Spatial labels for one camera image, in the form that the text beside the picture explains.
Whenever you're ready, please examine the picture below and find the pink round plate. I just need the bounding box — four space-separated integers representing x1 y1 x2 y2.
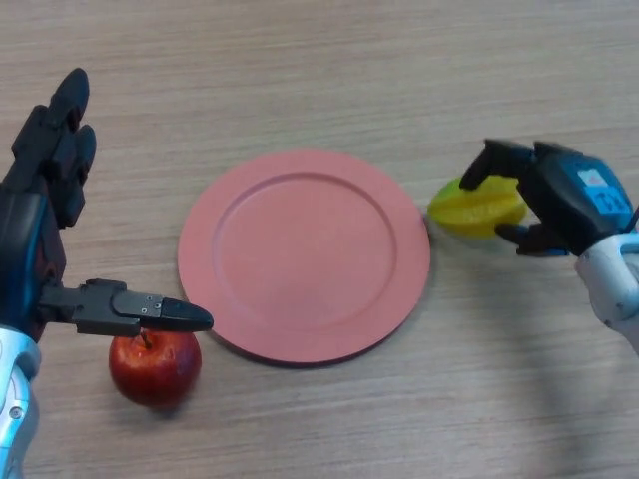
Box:
177 148 431 369

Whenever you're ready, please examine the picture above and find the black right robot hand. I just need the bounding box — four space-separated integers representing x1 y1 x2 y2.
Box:
457 138 636 258

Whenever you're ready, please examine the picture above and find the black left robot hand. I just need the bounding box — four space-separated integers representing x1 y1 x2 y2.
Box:
0 68 215 344

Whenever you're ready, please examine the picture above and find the red apple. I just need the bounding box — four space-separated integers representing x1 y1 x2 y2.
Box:
108 328 203 408

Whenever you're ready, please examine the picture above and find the yellow green starfruit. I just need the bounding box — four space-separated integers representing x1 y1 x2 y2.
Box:
427 175 528 240

